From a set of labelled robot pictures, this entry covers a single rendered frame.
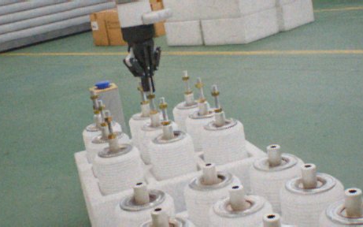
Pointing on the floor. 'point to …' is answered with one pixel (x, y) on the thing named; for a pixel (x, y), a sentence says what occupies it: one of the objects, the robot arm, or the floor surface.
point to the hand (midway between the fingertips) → (148, 84)
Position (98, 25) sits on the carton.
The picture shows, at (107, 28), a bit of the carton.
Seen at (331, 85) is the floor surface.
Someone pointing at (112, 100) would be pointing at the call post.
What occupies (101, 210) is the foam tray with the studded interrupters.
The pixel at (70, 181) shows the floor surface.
